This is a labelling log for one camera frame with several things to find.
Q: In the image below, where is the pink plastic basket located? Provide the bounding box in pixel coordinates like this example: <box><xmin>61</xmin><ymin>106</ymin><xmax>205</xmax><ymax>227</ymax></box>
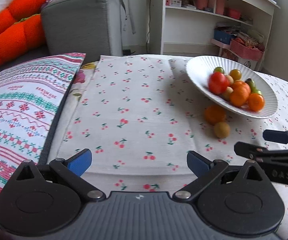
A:
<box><xmin>230</xmin><ymin>39</ymin><xmax>264</xmax><ymax>61</ymax></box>

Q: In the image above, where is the red tomato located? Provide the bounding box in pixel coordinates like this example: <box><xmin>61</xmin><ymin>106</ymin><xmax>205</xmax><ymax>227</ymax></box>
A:
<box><xmin>208</xmin><ymin>72</ymin><xmax>230</xmax><ymax>95</ymax></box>

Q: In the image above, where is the light green tomato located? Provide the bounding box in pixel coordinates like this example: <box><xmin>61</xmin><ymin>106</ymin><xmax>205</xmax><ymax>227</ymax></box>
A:
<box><xmin>245</xmin><ymin>78</ymin><xmax>257</xmax><ymax>93</ymax></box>

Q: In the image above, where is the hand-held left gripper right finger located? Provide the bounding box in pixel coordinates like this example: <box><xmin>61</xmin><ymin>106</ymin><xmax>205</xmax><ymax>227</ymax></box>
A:
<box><xmin>172</xmin><ymin>151</ymin><xmax>270</xmax><ymax>202</ymax></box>

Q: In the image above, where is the small mandarin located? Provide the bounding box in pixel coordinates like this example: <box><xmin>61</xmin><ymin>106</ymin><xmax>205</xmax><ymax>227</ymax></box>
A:
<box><xmin>248</xmin><ymin>93</ymin><xmax>265</xmax><ymax>112</ymax></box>

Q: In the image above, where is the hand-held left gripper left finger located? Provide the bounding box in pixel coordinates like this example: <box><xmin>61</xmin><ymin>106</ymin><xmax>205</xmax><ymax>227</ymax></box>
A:
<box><xmin>10</xmin><ymin>149</ymin><xmax>107</xmax><ymax>202</ymax></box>

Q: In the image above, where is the grey sofa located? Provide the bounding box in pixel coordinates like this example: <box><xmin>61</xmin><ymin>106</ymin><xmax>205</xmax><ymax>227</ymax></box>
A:
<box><xmin>0</xmin><ymin>0</ymin><xmax>124</xmax><ymax>58</ymax></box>

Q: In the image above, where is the oval orange tomato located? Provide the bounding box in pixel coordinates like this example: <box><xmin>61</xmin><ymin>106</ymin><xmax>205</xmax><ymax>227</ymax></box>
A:
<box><xmin>233</xmin><ymin>80</ymin><xmax>251</xmax><ymax>90</ymax></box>

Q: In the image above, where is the large mandarin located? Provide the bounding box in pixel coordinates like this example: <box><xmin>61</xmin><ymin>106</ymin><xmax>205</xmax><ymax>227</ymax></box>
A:
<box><xmin>230</xmin><ymin>86</ymin><xmax>251</xmax><ymax>107</ymax></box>

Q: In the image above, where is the white pink storage box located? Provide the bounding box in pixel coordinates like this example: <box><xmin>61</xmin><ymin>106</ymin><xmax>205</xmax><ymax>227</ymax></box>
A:
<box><xmin>220</xmin><ymin>47</ymin><xmax>258</xmax><ymax>71</ymax></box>

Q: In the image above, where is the orange plush pillow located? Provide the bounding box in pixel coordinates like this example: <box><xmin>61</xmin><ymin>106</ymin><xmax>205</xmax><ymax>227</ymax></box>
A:
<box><xmin>0</xmin><ymin>0</ymin><xmax>51</xmax><ymax>42</ymax></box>
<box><xmin>0</xmin><ymin>14</ymin><xmax>46</xmax><ymax>67</ymax></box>

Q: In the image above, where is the amber tomato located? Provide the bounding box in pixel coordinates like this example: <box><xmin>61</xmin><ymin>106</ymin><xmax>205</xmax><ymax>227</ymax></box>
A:
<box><xmin>229</xmin><ymin>69</ymin><xmax>242</xmax><ymax>81</ymax></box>

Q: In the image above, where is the orange-red tomato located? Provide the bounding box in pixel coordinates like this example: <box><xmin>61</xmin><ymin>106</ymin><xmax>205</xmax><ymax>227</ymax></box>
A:
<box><xmin>204</xmin><ymin>105</ymin><xmax>226</xmax><ymax>125</ymax></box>

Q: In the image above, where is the grey fabric strap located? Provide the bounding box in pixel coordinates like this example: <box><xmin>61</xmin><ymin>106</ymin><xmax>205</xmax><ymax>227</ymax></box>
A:
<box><xmin>119</xmin><ymin>0</ymin><xmax>137</xmax><ymax>34</ymax></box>

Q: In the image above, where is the blue box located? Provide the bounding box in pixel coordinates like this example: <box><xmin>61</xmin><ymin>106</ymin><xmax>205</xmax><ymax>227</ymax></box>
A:
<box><xmin>214</xmin><ymin>29</ymin><xmax>235</xmax><ymax>44</ymax></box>

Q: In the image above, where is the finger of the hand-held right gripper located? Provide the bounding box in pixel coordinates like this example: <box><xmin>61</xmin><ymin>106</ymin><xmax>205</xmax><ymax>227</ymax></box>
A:
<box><xmin>234</xmin><ymin>141</ymin><xmax>288</xmax><ymax>162</ymax></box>
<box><xmin>262</xmin><ymin>128</ymin><xmax>288</xmax><ymax>145</ymax></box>

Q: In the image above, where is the black power cable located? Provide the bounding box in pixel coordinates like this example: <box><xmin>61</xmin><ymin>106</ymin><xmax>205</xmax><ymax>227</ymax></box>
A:
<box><xmin>146</xmin><ymin>0</ymin><xmax>151</xmax><ymax>45</ymax></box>

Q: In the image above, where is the white bookshelf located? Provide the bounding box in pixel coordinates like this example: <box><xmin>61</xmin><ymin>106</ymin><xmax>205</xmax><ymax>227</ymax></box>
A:
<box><xmin>160</xmin><ymin>0</ymin><xmax>280</xmax><ymax>72</ymax></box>

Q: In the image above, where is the white ribbed plate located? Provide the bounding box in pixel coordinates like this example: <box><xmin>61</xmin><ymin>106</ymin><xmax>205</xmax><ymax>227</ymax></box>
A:
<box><xmin>185</xmin><ymin>56</ymin><xmax>279</xmax><ymax>119</ymax></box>

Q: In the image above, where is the floral tablecloth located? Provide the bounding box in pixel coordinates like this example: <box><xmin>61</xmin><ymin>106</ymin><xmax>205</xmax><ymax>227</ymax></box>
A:
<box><xmin>69</xmin><ymin>61</ymin><xmax>97</xmax><ymax>100</ymax></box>

